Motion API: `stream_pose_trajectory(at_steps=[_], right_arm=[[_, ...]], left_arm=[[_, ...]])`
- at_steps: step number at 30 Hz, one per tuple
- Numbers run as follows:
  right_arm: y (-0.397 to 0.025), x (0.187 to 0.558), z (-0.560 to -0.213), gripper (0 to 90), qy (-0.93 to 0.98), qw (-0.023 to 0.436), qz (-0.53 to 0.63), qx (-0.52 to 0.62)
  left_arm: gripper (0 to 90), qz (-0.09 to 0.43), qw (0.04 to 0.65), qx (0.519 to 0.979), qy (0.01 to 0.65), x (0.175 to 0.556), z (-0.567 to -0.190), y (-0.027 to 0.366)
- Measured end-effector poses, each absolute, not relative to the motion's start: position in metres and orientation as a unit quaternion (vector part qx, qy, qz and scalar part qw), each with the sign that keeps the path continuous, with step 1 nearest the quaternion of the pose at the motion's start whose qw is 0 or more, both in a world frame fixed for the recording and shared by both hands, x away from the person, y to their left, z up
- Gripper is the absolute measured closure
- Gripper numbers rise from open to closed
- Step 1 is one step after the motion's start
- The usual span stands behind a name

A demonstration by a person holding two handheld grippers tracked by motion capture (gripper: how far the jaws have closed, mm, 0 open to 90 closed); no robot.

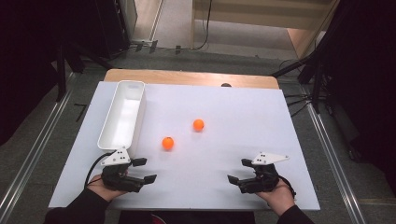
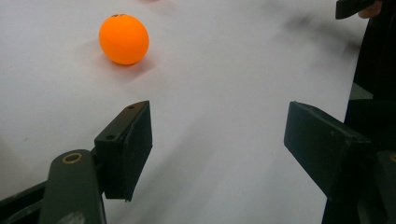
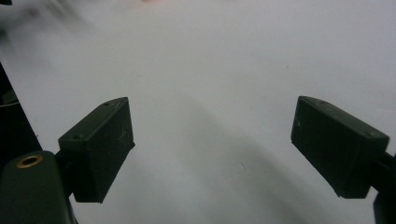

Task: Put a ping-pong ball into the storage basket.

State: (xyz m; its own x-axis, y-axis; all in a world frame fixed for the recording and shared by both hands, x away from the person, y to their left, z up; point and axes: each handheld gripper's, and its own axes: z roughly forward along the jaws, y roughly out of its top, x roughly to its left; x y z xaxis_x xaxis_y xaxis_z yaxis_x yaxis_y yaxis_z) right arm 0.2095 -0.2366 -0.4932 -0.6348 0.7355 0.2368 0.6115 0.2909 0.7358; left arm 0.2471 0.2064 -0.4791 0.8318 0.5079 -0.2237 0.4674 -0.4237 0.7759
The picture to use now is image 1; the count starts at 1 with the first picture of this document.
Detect beige wooden panel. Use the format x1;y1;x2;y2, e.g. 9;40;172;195
191;0;341;60

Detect person's right hand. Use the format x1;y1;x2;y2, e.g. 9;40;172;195
255;178;296;217

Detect dark curtain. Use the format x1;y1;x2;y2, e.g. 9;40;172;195
0;0;68;147
321;0;396;195

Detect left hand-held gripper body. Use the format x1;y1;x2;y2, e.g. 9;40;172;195
100;147;146;193

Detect white board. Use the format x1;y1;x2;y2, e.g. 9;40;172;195
48;81;321;212

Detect person's left hand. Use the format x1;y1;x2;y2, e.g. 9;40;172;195
87;173;129;203

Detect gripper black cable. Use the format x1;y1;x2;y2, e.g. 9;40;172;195
84;151;117;189
278;175;297;199

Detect dark cabinet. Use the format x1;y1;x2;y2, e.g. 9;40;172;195
92;0;132;60

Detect black tripod stand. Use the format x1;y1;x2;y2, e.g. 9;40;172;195
271;46;332;115

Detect black metal stand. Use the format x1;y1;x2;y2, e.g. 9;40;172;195
55;40;114;103

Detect hanging black cable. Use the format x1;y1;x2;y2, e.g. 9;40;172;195
190;0;213;51

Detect white rectangular container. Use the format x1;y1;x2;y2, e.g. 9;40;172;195
96;79;148;158

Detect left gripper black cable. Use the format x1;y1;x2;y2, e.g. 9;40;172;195
84;151;117;189

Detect orange ball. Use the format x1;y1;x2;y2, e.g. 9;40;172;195
192;119;205;133
162;136;175;151

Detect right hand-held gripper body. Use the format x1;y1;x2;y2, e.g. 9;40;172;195
237;151;290;194

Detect metal floor rail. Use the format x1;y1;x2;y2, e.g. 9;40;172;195
0;73;78;217
306;102;368;224

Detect black floor cables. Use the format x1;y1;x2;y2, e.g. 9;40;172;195
283;92;313;118

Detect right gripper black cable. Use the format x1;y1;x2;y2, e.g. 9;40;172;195
278;175;297;199

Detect wooden table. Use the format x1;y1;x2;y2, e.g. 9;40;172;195
103;68;280;91

